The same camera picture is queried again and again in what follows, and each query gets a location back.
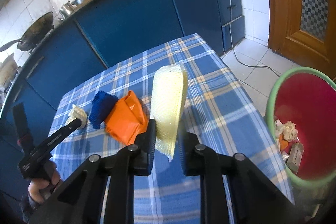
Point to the white pot on stove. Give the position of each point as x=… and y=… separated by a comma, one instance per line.
x=8, y=69

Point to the blue crumpled cloth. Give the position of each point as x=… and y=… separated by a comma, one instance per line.
x=102, y=105

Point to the person's left hand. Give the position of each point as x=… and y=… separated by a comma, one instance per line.
x=38, y=185

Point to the white tissue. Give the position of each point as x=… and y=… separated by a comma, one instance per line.
x=77, y=113

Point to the pale green small carton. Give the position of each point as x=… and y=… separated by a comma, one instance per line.
x=295, y=157

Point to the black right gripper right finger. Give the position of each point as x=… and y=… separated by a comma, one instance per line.
x=232, y=187

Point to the orange paper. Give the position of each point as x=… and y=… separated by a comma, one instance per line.
x=283, y=143

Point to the steel kettle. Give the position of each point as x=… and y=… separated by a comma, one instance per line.
x=67, y=9

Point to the wooden door with glass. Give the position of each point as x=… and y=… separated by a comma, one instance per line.
x=287, y=38

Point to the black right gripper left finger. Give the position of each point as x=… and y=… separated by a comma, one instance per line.
x=101, y=189

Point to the black wok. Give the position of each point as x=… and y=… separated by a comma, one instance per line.
x=34, y=34

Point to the yellow sponge cloth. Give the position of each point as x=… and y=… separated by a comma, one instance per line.
x=167, y=103

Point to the white teal medicine box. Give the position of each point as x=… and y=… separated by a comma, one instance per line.
x=278, y=144

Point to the red bin with green rim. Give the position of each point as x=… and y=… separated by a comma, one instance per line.
x=306, y=97

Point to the blue plaid tablecloth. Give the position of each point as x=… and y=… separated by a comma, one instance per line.
x=217, y=109

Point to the orange folded plastic bag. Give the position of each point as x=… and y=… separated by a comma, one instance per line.
x=126, y=120

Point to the blue kitchen cabinets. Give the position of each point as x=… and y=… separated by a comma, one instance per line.
x=94, y=38

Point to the cream paper ball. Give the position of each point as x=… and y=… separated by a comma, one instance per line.
x=289, y=131

